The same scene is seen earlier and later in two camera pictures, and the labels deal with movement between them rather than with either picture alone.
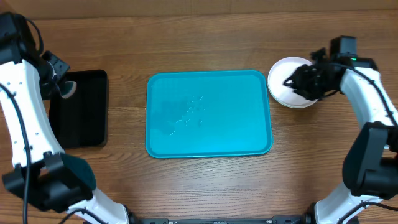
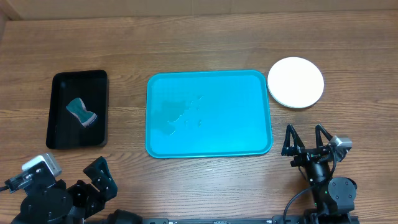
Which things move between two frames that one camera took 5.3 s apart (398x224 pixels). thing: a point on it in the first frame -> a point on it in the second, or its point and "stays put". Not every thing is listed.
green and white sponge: x=68 y=89 -> x=77 y=106
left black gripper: x=50 y=90 -> x=92 y=199
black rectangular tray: x=81 y=120 stays put
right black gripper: x=300 y=84 -> x=306 y=154
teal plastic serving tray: x=208 y=114 stays put
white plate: x=283 y=94 stays put
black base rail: x=298 y=219 stays put
